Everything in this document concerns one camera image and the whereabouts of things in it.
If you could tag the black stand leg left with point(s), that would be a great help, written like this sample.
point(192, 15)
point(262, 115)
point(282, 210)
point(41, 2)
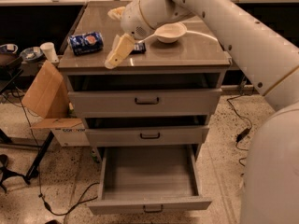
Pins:
point(41, 151)

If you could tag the white paper bowl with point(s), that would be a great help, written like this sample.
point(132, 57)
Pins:
point(171, 32)

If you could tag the grey middle drawer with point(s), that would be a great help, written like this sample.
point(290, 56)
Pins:
point(152, 136)

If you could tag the dark blue snack packet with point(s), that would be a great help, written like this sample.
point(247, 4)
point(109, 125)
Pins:
point(139, 48)

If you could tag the blue bowl on side table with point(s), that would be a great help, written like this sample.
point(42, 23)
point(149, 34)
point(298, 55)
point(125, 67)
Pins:
point(32, 55)

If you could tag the grey top drawer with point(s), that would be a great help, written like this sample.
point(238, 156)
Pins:
point(151, 103)

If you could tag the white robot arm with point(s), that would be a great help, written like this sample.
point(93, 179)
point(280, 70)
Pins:
point(271, 63)

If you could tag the brown cardboard box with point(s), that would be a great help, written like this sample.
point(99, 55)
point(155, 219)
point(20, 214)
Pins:
point(47, 97)

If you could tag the grey drawer cabinet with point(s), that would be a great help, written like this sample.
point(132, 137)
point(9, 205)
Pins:
point(193, 62)

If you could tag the blue pepsi can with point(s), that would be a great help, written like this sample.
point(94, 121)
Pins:
point(85, 43)

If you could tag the black chair base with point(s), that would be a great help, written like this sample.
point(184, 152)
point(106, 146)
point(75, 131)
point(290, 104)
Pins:
point(6, 173)

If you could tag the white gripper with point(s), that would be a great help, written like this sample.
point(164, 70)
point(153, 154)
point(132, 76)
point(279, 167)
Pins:
point(133, 19)

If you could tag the white paper cup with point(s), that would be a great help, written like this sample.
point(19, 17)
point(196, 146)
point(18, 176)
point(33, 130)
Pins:
point(49, 51)

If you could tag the grey open bottom drawer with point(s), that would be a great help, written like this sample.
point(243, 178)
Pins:
point(151, 179)

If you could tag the dark side table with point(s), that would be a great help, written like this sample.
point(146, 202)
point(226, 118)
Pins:
point(10, 65)

